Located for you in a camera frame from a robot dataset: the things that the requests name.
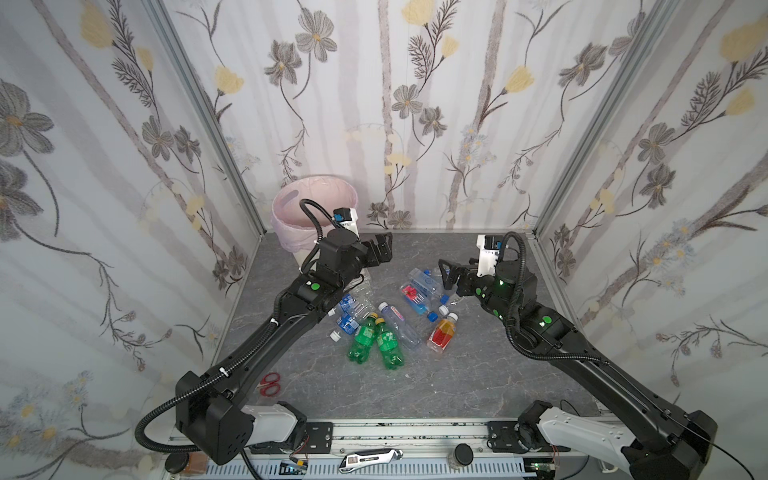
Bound square clear blue cap bottle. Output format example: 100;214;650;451
408;268;450;305

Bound red scissors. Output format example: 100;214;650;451
257;372;281;398

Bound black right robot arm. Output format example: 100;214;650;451
438;231;718;479

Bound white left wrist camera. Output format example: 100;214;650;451
333;207;359;235

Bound green soda bottle right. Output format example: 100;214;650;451
375;318;404;370

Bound orange red liquid bottle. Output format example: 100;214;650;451
427;313;458;353

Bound tall clear blue bottle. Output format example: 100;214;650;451
378;302;421;350

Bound silver adjustable wrench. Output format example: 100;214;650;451
338;448;403;474

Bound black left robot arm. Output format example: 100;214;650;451
134;199;393;465

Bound small blue label bottle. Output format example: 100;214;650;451
329;314;360;342

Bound clear bottle blue label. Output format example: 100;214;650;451
328;294;376;321

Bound cream bin with pink liner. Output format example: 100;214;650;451
271;175;358;265

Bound black lid brown jar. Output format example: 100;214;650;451
164;452;209;475

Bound pink label blue bottle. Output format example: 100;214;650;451
400;283;438;323

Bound green soda bottle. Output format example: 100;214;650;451
375;318;404;370
347;313;378;364

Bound green soda bottle left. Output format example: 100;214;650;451
347;313;378;364

